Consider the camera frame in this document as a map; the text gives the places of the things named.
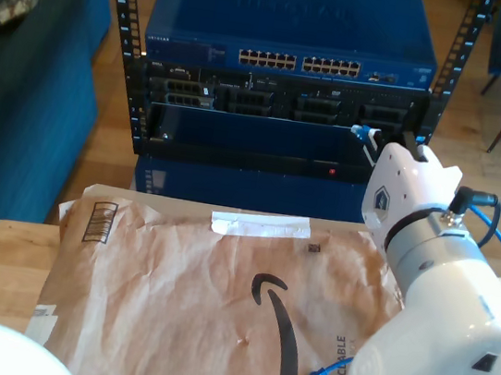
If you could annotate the blue box under rack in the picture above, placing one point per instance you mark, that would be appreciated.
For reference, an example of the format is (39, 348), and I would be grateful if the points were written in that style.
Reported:
(278, 191)

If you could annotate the black rack server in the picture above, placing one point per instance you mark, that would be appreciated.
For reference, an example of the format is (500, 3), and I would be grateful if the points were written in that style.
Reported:
(283, 87)

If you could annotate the long white tape strip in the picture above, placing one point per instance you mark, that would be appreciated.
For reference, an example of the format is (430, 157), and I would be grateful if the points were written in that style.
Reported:
(259, 223)

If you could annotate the black rack tray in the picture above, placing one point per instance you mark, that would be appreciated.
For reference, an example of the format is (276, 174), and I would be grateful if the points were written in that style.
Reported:
(236, 158)

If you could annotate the brown paper mailer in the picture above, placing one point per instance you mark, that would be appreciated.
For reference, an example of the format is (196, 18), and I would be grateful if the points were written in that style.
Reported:
(169, 302)

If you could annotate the blue sofa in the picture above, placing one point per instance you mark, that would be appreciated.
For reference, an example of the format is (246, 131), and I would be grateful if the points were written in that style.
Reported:
(31, 119)

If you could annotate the white shipping label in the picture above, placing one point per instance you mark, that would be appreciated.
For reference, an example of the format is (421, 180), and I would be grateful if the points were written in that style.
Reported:
(45, 322)

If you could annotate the black perforated rack post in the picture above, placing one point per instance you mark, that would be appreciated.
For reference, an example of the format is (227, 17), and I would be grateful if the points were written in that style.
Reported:
(126, 7)
(459, 49)

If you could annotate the blue network switch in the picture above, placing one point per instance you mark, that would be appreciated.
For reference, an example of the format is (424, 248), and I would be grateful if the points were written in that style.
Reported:
(293, 16)

